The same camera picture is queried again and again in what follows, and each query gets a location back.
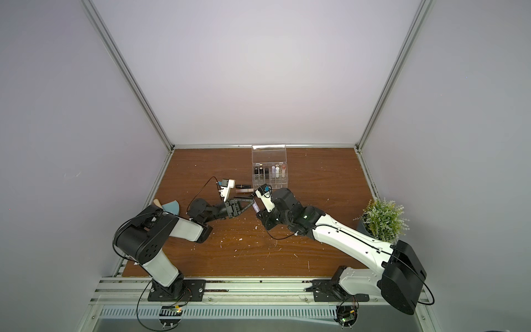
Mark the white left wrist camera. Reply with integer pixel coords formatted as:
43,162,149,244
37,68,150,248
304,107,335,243
218,179,235,202

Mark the clear acrylic lipstick organizer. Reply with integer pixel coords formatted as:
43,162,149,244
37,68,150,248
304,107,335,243
251,145,288,190

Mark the green rake wooden handle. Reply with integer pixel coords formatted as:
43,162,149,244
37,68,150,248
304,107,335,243
153,199,163,208

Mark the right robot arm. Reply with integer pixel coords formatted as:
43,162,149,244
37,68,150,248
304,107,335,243
254,185,427,315

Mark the black camera cable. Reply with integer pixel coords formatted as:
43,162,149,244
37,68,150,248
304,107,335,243
186,176,223,212

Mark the green potted plant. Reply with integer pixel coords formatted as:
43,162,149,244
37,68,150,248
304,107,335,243
358,199,410,243

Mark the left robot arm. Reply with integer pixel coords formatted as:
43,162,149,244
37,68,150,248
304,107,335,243
112,197,254,298

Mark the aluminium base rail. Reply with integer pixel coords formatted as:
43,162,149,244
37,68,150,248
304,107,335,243
88,277,430,320

